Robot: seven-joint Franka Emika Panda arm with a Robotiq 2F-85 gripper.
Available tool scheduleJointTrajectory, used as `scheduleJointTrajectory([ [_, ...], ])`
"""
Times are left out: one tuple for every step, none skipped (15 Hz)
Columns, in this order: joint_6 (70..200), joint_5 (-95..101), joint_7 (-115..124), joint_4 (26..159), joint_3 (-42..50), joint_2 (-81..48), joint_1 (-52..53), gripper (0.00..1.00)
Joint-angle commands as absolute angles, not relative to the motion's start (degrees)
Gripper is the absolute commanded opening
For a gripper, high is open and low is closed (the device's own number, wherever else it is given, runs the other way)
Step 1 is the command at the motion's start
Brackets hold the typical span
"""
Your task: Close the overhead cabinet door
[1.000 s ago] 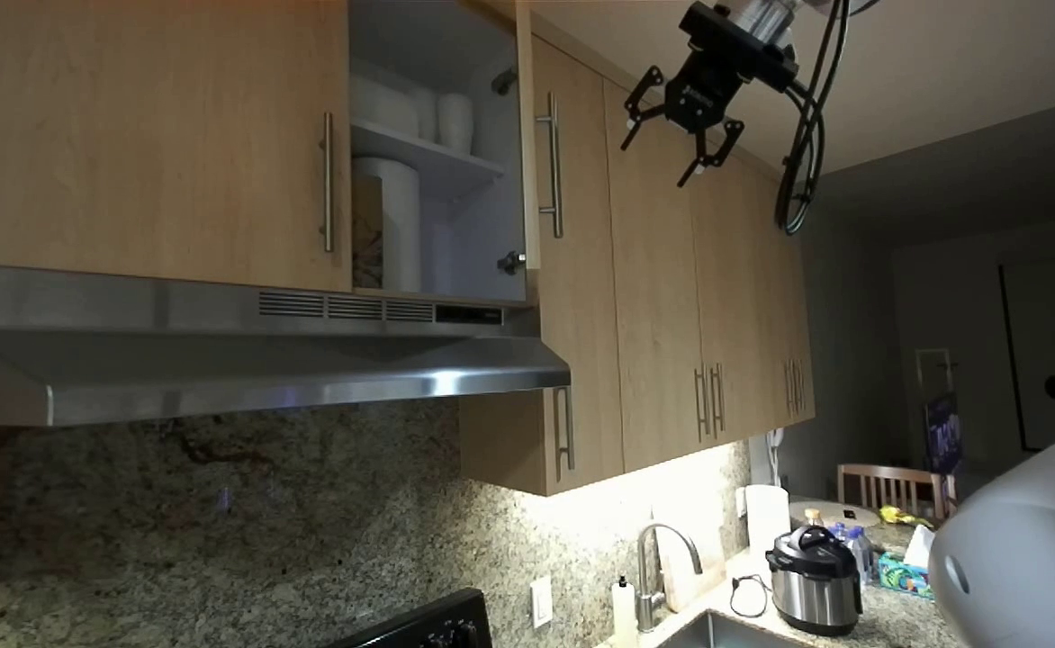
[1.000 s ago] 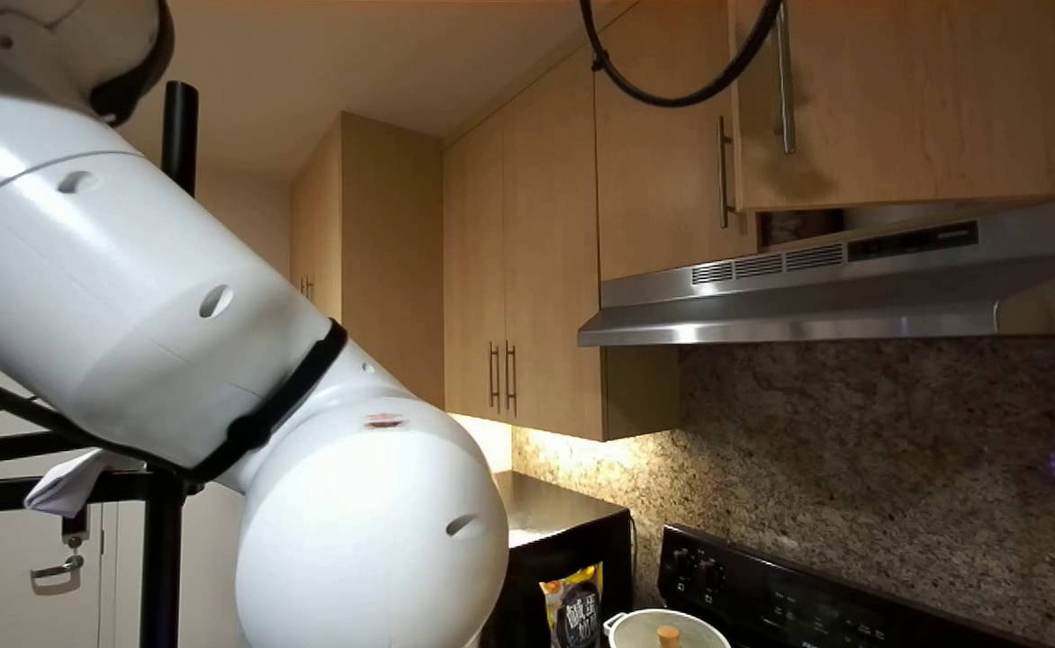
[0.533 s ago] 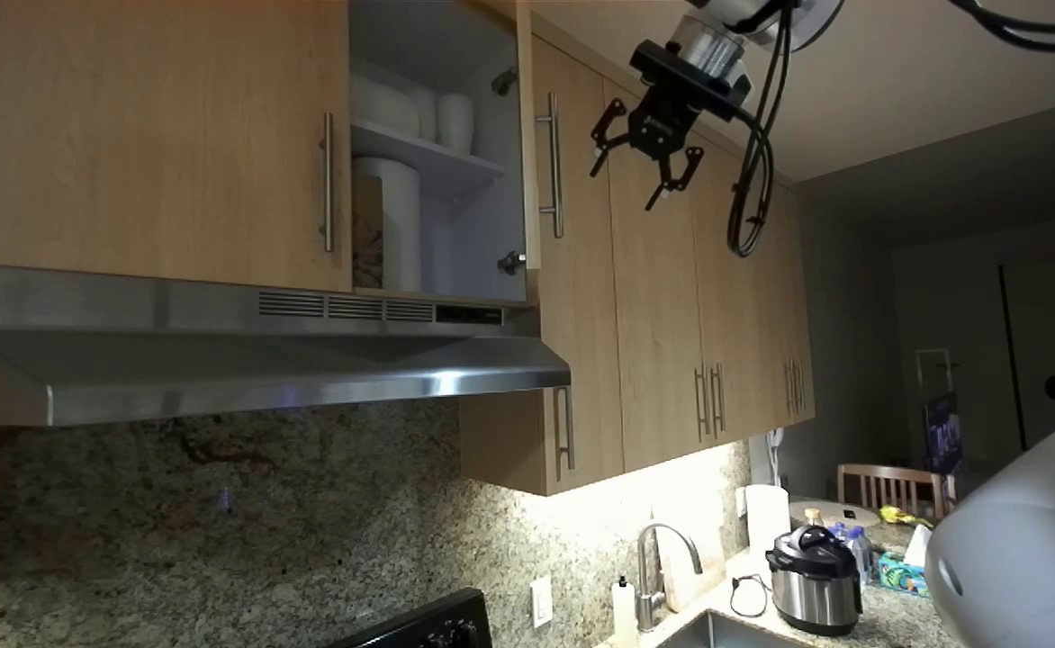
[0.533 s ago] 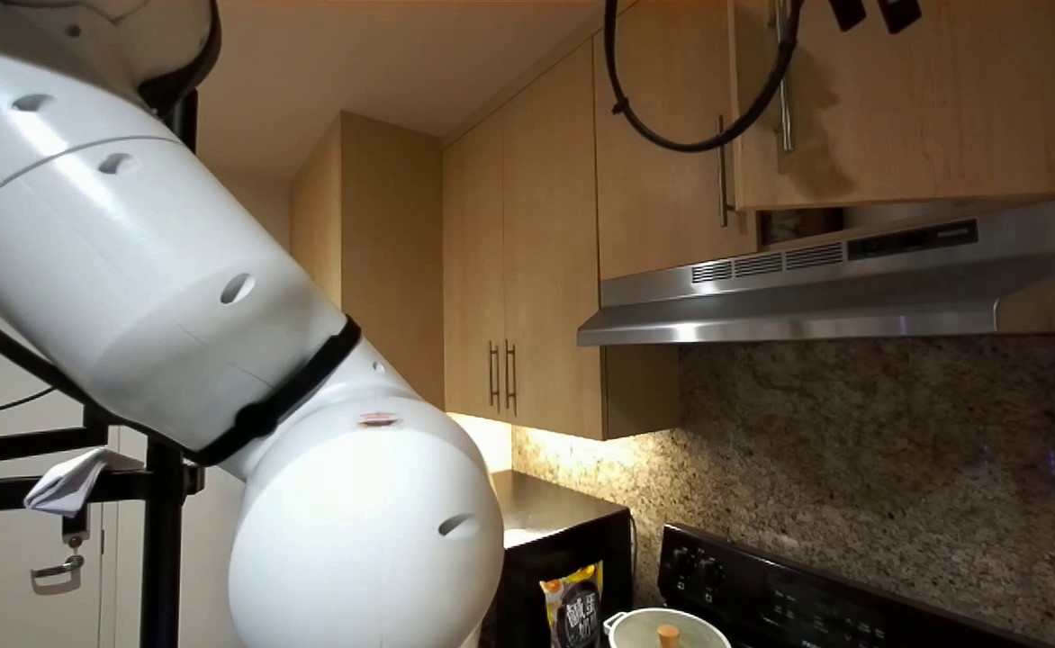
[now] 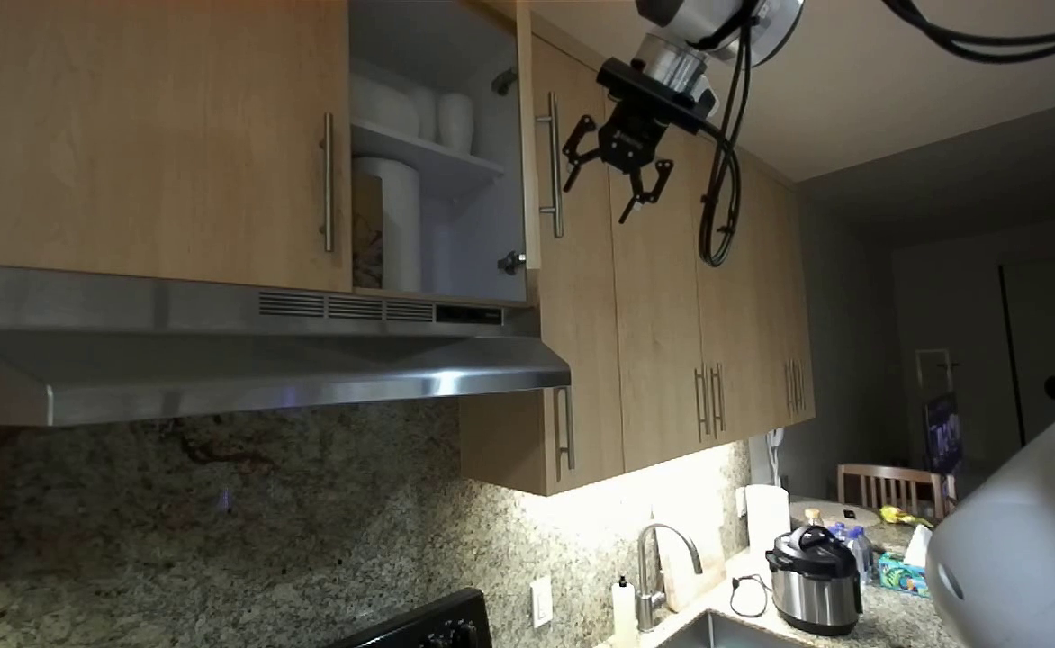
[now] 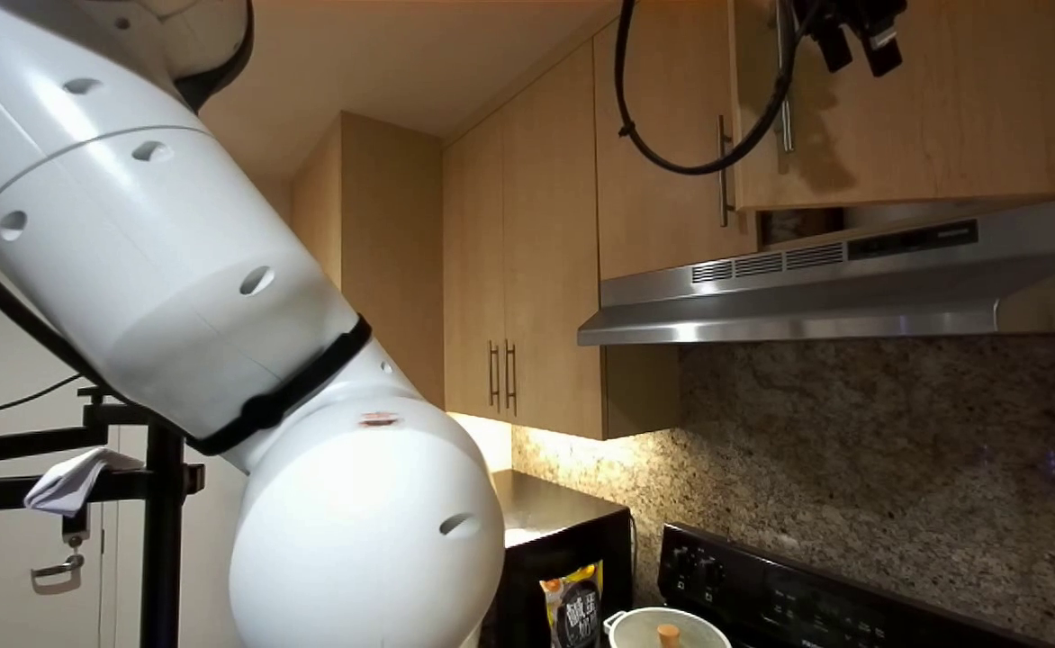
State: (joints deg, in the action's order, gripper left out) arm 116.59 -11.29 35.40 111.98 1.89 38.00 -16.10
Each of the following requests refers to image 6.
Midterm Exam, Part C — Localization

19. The black metal camera stand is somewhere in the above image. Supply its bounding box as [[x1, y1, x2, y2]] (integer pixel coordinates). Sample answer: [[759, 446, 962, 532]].
[[0, 382, 210, 648]]

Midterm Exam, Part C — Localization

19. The deep wooden side cabinet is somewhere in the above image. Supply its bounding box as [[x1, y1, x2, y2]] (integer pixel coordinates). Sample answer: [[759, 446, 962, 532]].
[[288, 112, 447, 405]]

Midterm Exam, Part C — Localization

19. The stainless steel range hood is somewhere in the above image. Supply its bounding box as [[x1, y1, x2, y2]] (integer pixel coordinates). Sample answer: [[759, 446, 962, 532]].
[[577, 190, 1055, 353]]

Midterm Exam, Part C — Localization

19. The black microwave oven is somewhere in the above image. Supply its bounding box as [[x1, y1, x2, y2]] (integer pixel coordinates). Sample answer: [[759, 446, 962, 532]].
[[476, 467, 637, 648]]

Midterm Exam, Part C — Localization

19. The tall wooden cabinet door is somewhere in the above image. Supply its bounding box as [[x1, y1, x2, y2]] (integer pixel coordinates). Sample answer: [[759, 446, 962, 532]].
[[499, 46, 608, 442], [439, 112, 512, 413]]

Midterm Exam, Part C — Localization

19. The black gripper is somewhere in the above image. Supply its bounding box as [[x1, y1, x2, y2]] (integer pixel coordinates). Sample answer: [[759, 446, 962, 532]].
[[793, 0, 913, 82]]

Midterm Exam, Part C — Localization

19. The white cooking pot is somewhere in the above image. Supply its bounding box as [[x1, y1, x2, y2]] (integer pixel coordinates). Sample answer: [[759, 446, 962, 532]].
[[602, 603, 733, 648]]

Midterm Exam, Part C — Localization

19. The white crumpled cloth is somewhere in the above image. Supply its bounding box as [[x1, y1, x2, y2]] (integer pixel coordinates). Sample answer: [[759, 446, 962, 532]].
[[21, 446, 144, 518]]

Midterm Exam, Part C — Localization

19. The metal door lever handle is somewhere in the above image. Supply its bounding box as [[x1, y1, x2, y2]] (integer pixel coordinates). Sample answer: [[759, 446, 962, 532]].
[[30, 549, 85, 597]]

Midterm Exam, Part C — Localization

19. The yellow black snack bag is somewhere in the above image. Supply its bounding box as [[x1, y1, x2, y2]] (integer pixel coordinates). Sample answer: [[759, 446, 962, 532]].
[[545, 562, 608, 648]]

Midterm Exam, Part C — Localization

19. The thin black wire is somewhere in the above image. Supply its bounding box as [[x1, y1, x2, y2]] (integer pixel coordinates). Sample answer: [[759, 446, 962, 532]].
[[0, 371, 85, 429]]

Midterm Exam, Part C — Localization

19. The black kitchen stove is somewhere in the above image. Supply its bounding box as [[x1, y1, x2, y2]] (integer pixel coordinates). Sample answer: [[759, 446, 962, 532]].
[[654, 526, 1033, 648]]

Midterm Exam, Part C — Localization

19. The wooden overhead cabinet door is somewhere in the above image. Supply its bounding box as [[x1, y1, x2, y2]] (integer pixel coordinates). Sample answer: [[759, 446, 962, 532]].
[[729, 0, 1055, 215], [590, 0, 747, 285]]

